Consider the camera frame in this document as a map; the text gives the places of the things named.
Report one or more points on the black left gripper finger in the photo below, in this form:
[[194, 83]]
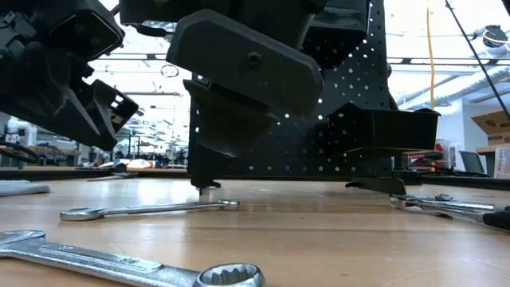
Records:
[[115, 111], [83, 127]]

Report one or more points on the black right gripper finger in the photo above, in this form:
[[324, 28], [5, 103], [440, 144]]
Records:
[[223, 123]]

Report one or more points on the black metal peg board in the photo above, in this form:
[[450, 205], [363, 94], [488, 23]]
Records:
[[303, 159]]

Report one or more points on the chrome combination wrench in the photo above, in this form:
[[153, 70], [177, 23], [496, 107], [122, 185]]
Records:
[[99, 261], [159, 207]]

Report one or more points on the white orange rounded device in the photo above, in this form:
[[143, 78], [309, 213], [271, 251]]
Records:
[[139, 163]]

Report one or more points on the grey blue work glove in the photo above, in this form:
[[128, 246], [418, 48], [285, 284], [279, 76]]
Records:
[[20, 188]]

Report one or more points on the wide black pegboard bin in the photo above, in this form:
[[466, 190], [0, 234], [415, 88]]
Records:
[[390, 129]]

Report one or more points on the thin black pole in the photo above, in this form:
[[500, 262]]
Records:
[[478, 59]]

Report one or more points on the office chair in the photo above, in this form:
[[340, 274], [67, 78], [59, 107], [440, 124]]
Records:
[[472, 161]]

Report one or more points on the wood table grey legs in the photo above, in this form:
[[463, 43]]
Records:
[[486, 148]]

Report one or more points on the brown cardboard box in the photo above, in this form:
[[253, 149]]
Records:
[[496, 123]]

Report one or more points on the white printed sign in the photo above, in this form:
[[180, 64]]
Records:
[[503, 163]]

